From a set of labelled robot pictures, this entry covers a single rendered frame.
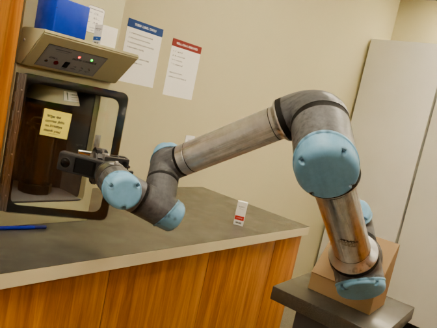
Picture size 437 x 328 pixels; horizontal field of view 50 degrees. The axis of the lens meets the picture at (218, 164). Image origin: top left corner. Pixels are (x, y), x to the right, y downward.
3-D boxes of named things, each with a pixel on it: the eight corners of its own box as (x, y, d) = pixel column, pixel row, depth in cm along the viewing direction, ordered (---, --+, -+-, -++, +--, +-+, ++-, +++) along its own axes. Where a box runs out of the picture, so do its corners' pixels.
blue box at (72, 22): (33, 28, 128) (38, -5, 127) (65, 38, 136) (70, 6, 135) (52, 31, 122) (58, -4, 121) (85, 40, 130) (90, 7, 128)
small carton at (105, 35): (92, 44, 140) (95, 24, 140) (106, 48, 144) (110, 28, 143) (99, 45, 137) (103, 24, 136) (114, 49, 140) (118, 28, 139)
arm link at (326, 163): (380, 252, 124) (345, 92, 88) (391, 304, 113) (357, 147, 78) (334, 259, 127) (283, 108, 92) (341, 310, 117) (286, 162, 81)
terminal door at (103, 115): (-1, 211, 133) (20, 71, 128) (106, 220, 146) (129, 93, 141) (-1, 211, 133) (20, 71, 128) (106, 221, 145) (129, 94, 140)
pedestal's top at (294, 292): (411, 319, 142) (415, 307, 142) (378, 351, 116) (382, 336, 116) (317, 278, 161) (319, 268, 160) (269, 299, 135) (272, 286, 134)
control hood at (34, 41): (15, 62, 127) (21, 25, 126) (111, 82, 152) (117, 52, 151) (37, 68, 120) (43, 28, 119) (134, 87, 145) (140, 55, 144)
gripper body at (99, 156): (119, 183, 122) (129, 194, 111) (86, 178, 119) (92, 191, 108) (125, 154, 121) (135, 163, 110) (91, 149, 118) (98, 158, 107)
